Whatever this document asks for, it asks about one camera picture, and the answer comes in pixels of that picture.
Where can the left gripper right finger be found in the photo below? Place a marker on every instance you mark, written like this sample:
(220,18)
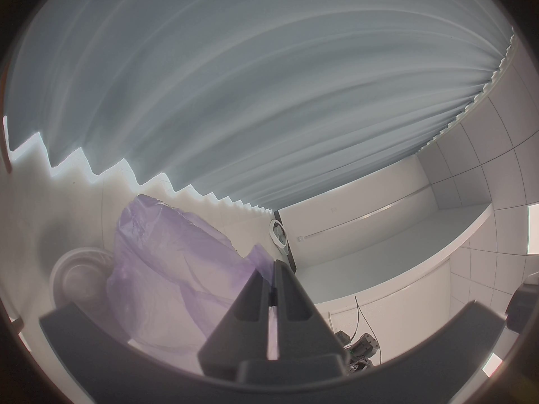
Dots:
(307,335)

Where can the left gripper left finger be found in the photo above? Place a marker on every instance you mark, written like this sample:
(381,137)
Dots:
(236,335)

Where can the purple plastic bag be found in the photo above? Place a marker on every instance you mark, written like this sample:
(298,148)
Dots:
(168,267)

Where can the white trash bin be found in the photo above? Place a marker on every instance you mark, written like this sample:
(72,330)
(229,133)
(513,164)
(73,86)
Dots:
(71,276)

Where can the pale blue curtain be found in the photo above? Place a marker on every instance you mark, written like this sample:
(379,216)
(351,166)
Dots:
(252,99)

